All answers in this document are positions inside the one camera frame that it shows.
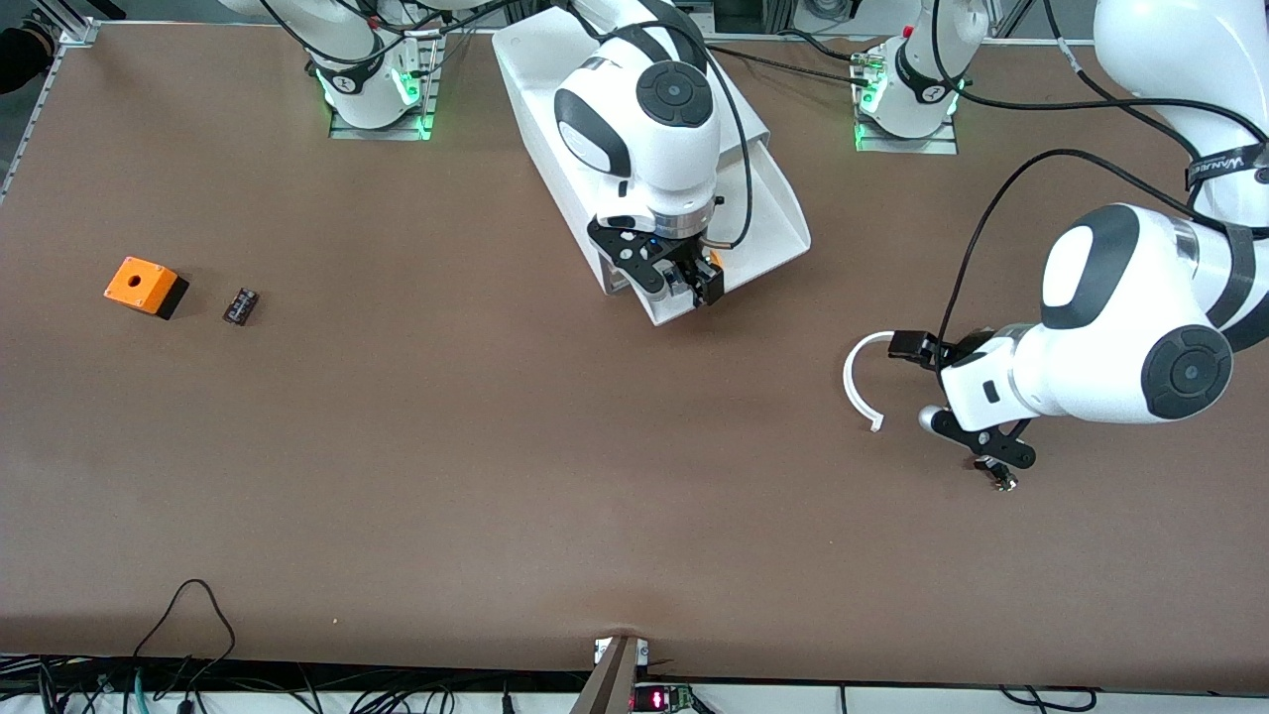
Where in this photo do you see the white curved plastic piece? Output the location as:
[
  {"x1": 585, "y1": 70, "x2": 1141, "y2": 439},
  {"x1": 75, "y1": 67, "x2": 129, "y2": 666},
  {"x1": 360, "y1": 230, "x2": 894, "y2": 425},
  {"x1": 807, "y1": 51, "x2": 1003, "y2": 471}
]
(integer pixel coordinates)
[{"x1": 843, "y1": 330, "x2": 893, "y2": 433}]

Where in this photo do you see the circuit board with red display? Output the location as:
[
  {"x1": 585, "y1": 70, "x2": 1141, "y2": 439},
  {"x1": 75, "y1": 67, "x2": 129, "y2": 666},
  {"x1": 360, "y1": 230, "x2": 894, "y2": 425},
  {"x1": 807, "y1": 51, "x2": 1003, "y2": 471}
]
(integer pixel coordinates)
[{"x1": 631, "y1": 682, "x2": 697, "y2": 714}]

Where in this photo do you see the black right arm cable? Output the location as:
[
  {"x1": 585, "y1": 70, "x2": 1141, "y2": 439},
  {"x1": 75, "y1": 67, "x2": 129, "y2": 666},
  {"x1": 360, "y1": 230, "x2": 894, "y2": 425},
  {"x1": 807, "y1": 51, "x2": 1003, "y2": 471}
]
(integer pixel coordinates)
[{"x1": 555, "y1": 0, "x2": 754, "y2": 249}]

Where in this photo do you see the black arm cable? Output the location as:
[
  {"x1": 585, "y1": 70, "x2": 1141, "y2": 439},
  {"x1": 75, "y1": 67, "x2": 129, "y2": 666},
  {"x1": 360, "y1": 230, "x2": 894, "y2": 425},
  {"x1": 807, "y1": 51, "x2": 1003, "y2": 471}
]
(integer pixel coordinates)
[
  {"x1": 555, "y1": 0, "x2": 754, "y2": 249},
  {"x1": 932, "y1": 0, "x2": 1269, "y2": 373}
]

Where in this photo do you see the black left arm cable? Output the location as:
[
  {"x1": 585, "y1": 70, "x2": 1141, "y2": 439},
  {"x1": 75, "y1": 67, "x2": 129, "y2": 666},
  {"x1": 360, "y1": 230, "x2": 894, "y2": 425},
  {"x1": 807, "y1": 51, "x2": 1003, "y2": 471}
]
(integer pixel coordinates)
[{"x1": 932, "y1": 0, "x2": 1269, "y2": 373}]

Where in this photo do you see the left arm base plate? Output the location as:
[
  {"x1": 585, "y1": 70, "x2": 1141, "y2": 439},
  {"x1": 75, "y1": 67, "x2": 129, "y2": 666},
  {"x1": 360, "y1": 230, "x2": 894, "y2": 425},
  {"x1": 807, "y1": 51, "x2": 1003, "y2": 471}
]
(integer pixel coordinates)
[{"x1": 855, "y1": 40, "x2": 961, "y2": 155}]

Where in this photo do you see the long black table cable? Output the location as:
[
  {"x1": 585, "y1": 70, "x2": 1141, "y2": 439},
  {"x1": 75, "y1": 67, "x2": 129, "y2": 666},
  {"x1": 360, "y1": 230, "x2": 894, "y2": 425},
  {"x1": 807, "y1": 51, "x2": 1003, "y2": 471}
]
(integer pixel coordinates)
[{"x1": 706, "y1": 44, "x2": 873, "y2": 88}]

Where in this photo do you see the short black table cable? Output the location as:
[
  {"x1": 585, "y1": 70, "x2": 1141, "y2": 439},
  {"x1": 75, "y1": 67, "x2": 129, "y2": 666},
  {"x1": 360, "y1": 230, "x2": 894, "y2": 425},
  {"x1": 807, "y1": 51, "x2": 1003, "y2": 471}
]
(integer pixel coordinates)
[{"x1": 783, "y1": 28, "x2": 864, "y2": 62}]

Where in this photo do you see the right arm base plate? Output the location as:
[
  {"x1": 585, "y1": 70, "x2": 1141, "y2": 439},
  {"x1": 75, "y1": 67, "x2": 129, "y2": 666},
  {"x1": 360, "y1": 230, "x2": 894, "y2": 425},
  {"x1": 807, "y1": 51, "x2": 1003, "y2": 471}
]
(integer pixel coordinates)
[{"x1": 329, "y1": 30, "x2": 444, "y2": 141}]

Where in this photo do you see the black curved cable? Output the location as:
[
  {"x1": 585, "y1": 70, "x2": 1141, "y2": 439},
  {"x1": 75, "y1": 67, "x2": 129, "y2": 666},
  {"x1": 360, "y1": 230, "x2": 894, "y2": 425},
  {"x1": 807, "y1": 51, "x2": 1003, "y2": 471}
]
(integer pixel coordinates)
[{"x1": 999, "y1": 684, "x2": 1099, "y2": 713}]

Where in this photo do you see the brown camera mount bar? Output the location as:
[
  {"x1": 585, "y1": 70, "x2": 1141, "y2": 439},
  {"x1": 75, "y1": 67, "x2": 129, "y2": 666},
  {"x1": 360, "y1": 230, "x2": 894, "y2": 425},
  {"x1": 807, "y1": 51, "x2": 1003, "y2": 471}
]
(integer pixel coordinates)
[{"x1": 570, "y1": 636, "x2": 643, "y2": 714}]

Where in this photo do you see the orange button enclosure box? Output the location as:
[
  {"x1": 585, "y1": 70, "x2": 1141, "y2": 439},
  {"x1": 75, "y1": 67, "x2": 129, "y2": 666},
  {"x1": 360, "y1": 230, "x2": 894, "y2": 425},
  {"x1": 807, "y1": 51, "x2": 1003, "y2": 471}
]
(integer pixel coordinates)
[{"x1": 103, "y1": 256, "x2": 190, "y2": 320}]

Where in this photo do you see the black looped cable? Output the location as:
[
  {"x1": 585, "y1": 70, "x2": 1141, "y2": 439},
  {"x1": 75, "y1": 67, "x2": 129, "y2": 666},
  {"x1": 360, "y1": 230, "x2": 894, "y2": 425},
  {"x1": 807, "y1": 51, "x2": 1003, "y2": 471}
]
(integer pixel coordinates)
[{"x1": 132, "y1": 579, "x2": 237, "y2": 663}]

